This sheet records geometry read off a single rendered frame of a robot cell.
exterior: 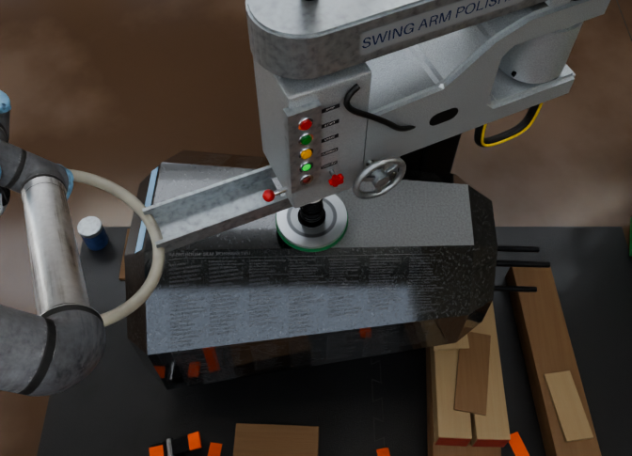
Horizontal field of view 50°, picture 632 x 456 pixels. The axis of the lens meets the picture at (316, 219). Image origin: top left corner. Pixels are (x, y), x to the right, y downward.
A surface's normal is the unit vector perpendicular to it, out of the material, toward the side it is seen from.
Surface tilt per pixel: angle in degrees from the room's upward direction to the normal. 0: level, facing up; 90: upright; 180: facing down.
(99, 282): 0
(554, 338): 0
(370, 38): 90
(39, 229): 21
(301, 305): 45
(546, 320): 0
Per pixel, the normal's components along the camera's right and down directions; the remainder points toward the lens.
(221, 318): 0.01, 0.22
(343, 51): 0.42, 0.76
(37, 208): -0.27, -0.70
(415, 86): -0.07, -0.51
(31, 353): 0.69, -0.10
